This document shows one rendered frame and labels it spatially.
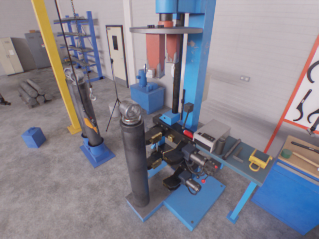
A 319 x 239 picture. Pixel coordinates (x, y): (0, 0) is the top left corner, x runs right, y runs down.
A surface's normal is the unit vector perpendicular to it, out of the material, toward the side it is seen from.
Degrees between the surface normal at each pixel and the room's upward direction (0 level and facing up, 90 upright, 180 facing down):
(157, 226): 0
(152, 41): 90
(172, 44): 90
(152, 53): 90
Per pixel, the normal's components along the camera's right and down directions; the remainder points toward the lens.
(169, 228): 0.00, -0.83
